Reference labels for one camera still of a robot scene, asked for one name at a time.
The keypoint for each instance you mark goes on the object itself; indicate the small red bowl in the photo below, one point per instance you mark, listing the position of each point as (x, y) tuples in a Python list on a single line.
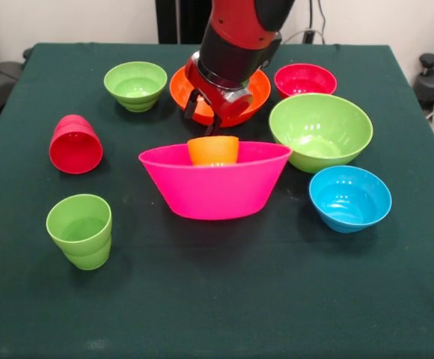
[(305, 80)]

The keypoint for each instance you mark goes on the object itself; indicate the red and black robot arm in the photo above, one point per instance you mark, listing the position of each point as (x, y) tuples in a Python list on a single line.
[(239, 41)]

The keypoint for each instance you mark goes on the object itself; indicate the green cup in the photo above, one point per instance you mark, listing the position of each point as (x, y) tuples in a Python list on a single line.
[(78, 232)]

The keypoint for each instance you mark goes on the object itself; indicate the large green bowl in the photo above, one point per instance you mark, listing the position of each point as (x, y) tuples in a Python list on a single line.
[(318, 127)]

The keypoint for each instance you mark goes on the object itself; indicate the red cup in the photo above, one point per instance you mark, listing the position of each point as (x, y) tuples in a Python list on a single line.
[(75, 151)]

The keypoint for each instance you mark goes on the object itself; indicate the small blue bowl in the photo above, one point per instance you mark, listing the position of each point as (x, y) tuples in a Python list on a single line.
[(348, 202)]

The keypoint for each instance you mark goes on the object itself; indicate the large pink bowl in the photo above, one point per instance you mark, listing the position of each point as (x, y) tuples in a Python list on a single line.
[(213, 190)]

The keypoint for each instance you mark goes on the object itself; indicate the large orange bowl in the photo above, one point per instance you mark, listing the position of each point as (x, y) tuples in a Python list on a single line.
[(179, 89)]

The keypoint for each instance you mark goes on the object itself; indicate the orange cup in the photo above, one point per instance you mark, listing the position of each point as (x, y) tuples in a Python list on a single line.
[(213, 149)]

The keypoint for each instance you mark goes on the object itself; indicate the dark green tablecloth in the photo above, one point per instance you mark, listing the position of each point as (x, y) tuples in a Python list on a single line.
[(217, 306)]

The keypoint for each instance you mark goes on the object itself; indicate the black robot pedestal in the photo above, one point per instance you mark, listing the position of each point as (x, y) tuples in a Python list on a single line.
[(183, 18)]

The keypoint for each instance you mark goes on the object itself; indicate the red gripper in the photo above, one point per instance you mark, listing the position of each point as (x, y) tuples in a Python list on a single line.
[(235, 105)]

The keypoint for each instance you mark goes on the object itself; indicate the black power plug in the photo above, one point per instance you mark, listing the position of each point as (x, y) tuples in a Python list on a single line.
[(309, 36)]

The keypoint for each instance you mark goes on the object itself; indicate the black office chair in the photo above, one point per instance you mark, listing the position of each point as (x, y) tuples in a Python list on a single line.
[(0, 80)]

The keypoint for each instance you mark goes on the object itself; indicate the small green bowl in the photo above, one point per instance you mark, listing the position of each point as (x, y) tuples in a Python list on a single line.
[(134, 84)]

